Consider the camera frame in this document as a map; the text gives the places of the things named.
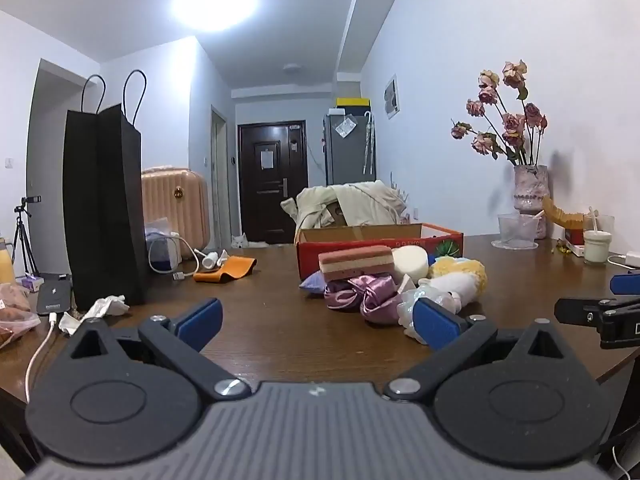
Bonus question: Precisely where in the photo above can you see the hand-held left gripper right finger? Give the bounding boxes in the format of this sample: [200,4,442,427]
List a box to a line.
[382,297,586,403]

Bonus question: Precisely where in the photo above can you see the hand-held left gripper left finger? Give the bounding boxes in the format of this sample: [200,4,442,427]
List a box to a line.
[59,297,253,401]

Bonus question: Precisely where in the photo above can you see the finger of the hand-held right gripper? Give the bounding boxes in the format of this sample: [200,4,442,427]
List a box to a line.
[554,296,640,329]
[610,271,640,295]

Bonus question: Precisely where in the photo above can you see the white plush roll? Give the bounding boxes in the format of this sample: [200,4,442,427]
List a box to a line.
[425,274,478,306]

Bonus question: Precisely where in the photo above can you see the purple satin scrunchie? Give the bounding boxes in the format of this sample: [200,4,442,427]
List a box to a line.
[324,280,362,312]
[350,274,403,327]

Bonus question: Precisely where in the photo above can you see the yellow bath sponge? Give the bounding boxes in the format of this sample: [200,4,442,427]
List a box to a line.
[430,256,488,293]

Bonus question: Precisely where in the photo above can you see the white round sponge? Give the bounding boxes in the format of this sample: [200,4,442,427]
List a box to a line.
[391,247,430,283]

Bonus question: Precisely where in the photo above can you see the red cardboard box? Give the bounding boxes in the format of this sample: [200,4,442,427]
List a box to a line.
[295,222,465,281]

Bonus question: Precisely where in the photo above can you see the pink layered sponge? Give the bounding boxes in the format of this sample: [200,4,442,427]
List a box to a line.
[318,245,396,283]

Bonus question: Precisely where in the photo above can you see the lavender cloth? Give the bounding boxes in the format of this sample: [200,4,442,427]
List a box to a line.
[299,271,331,296]

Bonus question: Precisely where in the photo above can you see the white cup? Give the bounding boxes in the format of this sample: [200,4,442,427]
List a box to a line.
[582,207,613,266]

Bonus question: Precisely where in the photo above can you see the small white bottle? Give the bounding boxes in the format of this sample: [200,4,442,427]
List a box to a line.
[200,251,232,271]

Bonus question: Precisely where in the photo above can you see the orange cloth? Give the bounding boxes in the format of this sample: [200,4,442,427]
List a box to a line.
[193,256,257,283]

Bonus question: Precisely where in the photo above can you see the small red white box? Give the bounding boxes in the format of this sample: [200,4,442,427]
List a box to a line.
[564,227,586,258]

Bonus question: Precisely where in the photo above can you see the white blue box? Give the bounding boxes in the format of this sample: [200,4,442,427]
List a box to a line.
[145,217,182,270]

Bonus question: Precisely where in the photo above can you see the crumpled white tissue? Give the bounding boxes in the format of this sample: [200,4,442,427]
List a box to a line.
[58,296,130,336]

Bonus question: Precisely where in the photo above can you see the tan ribbed paper object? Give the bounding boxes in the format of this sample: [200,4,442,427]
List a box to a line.
[542,195,586,229]

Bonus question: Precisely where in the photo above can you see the clear plastic cup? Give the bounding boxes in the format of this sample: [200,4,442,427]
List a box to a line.
[491,212,541,251]

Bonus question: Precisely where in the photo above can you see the pink suitcase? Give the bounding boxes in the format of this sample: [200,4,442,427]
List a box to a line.
[141,167,211,261]

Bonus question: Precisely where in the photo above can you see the pink mottled vase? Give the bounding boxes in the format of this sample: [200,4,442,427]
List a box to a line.
[513,164,551,240]

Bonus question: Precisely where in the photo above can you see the beige coat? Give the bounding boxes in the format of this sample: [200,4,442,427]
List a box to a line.
[281,180,408,243]

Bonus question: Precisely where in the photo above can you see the dark brown front door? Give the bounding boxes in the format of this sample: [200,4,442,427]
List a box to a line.
[237,121,309,245]

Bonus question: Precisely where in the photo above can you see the light interior door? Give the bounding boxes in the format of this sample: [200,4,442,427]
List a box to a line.
[210,105,230,251]

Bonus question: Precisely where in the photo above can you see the black power bank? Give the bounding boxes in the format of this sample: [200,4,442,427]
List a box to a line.
[36,280,76,317]

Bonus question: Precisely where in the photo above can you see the black paper bag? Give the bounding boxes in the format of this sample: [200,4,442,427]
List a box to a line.
[62,70,149,311]

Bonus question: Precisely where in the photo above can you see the clear bag of food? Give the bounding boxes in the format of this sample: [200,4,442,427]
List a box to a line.
[0,282,41,348]

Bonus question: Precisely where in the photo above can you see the white folded umbrella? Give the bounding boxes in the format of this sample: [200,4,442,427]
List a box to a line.
[362,111,377,176]

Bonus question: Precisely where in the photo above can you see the grey refrigerator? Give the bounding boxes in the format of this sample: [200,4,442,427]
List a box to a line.
[324,111,377,187]

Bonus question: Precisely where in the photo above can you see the dried pink roses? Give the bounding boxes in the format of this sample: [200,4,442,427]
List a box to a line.
[450,59,549,167]

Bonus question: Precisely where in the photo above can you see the orange juice bottle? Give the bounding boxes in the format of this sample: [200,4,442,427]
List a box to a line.
[0,237,16,286]

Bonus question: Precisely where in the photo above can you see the round ceiling light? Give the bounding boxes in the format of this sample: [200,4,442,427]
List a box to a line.
[170,0,261,33]

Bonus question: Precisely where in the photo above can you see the white charging cable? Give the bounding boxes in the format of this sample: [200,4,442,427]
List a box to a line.
[147,234,206,281]

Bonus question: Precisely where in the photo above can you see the thin white cable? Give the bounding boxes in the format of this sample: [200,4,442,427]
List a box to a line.
[25,312,61,406]

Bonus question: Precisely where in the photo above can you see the black camera tripod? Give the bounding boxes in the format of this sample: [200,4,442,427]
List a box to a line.
[12,195,43,278]

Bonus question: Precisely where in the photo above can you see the framed wall picture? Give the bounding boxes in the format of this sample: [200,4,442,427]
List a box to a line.
[384,74,402,120]

